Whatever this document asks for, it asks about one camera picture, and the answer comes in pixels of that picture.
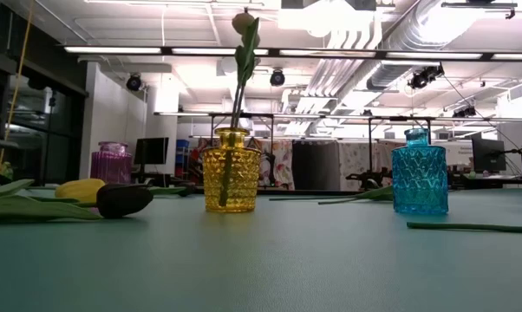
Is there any dark purple artificial tulip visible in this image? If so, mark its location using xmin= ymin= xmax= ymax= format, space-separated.
xmin=0 ymin=183 xmax=154 ymax=223
xmin=147 ymin=183 xmax=198 ymax=197

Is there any yellow artificial tulip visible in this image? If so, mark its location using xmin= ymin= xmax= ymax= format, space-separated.
xmin=30 ymin=178 xmax=108 ymax=208

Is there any round yellow artificial flower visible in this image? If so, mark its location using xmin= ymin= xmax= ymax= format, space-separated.
xmin=406 ymin=221 xmax=522 ymax=234

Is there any yellow glass vase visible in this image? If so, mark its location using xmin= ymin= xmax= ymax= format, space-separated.
xmin=201 ymin=127 xmax=262 ymax=214

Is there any purple glass vase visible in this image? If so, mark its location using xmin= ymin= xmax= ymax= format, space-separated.
xmin=90 ymin=141 xmax=134 ymax=185

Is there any blue glass vase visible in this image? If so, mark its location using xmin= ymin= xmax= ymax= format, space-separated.
xmin=391 ymin=127 xmax=449 ymax=215

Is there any floral curtain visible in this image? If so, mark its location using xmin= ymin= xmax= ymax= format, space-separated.
xmin=260 ymin=139 xmax=295 ymax=191

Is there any black curtain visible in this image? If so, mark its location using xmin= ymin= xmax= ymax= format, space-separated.
xmin=291 ymin=140 xmax=341 ymax=192

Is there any white patterned curtain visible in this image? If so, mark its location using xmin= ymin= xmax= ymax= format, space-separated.
xmin=338 ymin=141 xmax=395 ymax=183

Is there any teal table mat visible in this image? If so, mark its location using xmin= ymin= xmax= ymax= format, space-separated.
xmin=0 ymin=185 xmax=522 ymax=312

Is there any black computer monitor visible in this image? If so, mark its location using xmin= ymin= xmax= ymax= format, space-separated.
xmin=134 ymin=137 xmax=170 ymax=187
xmin=471 ymin=137 xmax=507 ymax=173

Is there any green stem behind vases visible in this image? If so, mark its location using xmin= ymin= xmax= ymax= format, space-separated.
xmin=316 ymin=185 xmax=395 ymax=205

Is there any black ceiling spotlight cluster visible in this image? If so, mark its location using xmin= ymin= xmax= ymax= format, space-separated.
xmin=408 ymin=63 xmax=445 ymax=90

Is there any yellow stick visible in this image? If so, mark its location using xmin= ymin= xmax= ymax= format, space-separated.
xmin=0 ymin=0 xmax=36 ymax=172

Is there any black background rig frame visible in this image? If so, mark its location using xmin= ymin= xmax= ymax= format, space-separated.
xmin=154 ymin=111 xmax=522 ymax=192

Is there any silver ceiling air duct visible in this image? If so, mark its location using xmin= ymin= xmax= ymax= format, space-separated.
xmin=364 ymin=0 xmax=487 ymax=90

